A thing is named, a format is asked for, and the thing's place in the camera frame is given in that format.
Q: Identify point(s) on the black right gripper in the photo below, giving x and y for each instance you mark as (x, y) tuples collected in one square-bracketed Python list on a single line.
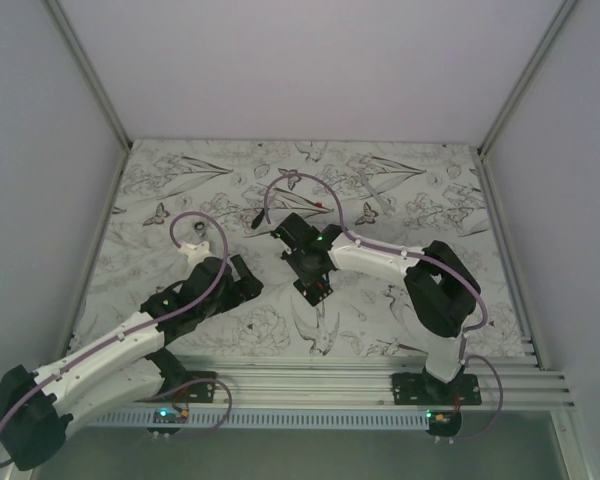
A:
[(307, 277)]

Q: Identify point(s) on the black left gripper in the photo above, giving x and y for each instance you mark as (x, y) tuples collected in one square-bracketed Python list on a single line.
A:
[(245, 287)]

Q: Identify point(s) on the black fuse box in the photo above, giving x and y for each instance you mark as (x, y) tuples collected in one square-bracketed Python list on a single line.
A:
[(315, 292)]

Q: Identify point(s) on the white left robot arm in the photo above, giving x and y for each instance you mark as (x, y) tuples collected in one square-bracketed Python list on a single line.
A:
[(41, 409)]

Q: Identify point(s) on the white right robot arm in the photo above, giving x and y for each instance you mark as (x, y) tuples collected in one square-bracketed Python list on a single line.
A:
[(442, 291)]

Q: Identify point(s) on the silver ratchet wrench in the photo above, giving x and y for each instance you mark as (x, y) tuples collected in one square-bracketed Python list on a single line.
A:
[(200, 227)]

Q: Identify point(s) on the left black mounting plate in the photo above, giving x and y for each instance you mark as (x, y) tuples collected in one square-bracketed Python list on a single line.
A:
[(194, 387)]

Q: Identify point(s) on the black mounting plate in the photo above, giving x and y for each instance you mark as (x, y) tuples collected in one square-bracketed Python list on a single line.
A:
[(194, 387), (422, 389)]

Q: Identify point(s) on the left controller board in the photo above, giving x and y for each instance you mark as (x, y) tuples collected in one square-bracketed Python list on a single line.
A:
[(166, 422)]

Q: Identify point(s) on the controller board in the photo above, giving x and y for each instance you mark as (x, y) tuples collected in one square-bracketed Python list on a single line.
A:
[(166, 422), (444, 426)]

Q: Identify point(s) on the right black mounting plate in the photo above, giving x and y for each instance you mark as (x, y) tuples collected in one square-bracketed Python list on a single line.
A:
[(422, 389)]

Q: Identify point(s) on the right controller board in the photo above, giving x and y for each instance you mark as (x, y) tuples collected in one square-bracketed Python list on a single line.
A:
[(444, 426)]

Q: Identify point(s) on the white slotted cable duct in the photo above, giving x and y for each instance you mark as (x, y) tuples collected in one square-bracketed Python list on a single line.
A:
[(302, 419)]

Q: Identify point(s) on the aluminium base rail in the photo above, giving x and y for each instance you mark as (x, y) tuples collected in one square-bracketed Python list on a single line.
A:
[(366, 382)]

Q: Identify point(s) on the aluminium frame post left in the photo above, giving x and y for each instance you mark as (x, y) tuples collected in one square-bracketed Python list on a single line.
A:
[(77, 51)]

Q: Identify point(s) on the aluminium frame post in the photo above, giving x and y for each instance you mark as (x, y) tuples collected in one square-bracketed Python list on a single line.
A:
[(540, 55), (77, 51)]

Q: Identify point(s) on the aluminium frame post right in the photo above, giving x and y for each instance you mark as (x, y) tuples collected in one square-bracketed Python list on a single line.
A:
[(540, 55)]

